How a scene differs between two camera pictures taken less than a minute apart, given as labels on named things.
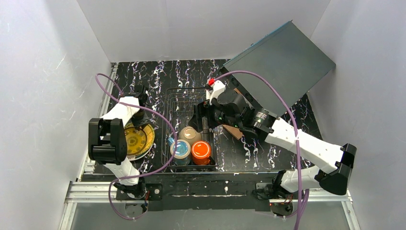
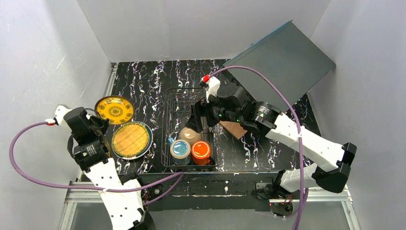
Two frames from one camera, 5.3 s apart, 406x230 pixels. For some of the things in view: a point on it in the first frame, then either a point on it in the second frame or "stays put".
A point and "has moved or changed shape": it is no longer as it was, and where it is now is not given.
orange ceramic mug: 200,151 stays put
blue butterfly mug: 182,155 stays put
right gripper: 203,112 stays put
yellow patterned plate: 140,143 has moved or changed shape
